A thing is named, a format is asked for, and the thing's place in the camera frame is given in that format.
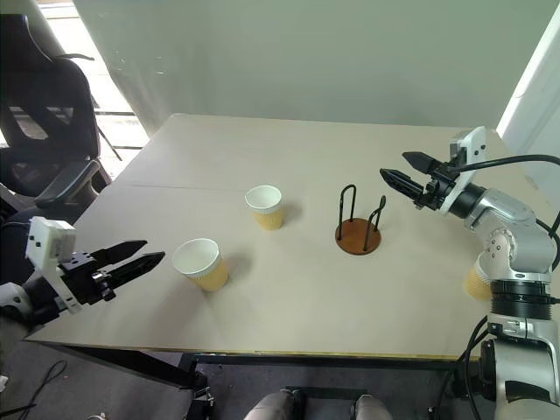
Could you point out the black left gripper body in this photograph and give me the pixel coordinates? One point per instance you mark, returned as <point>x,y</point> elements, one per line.
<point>83,282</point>

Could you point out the black office chair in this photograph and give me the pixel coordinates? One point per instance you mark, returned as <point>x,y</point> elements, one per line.
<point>48,114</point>

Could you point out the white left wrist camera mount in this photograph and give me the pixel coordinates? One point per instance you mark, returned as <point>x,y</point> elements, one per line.
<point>46,245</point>

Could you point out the black table frame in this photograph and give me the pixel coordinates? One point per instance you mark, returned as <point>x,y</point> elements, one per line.
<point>131,363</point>

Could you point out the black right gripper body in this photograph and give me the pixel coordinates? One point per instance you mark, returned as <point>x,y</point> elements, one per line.
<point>439,188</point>

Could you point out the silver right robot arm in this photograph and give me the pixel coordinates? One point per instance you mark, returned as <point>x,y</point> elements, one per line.
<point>512,227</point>

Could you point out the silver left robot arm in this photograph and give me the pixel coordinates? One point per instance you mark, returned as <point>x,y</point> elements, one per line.
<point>19,302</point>

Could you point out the grey rounded shape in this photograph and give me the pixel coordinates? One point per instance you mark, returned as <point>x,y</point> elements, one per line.
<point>273,407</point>
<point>372,408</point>

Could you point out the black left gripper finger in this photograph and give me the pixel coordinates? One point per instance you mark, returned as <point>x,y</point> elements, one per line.
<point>137,265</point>
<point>122,250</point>

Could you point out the tan ribbed paper cup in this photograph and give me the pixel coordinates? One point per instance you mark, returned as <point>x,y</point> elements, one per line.
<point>268,214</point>
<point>474,284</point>
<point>210,271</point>

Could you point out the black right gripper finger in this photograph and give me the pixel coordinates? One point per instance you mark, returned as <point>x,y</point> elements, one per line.
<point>421,162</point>
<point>402,182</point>

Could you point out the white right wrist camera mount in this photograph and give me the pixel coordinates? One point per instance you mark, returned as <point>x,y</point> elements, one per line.
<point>472,149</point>

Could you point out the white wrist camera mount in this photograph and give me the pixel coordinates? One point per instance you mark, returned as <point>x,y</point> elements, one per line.
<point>472,149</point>
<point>46,245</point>

